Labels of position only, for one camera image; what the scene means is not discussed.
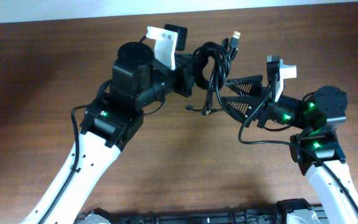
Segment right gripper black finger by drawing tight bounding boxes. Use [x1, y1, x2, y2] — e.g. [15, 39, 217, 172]
[226, 75, 263, 96]
[221, 96, 262, 123]

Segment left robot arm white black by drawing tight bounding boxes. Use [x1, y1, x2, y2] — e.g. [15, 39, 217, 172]
[23, 42, 208, 223]

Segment black usb cable bundle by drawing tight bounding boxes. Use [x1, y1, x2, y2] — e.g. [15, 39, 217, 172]
[185, 30, 242, 116]

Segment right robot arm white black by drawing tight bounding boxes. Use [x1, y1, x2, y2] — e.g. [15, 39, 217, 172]
[221, 75, 358, 223]

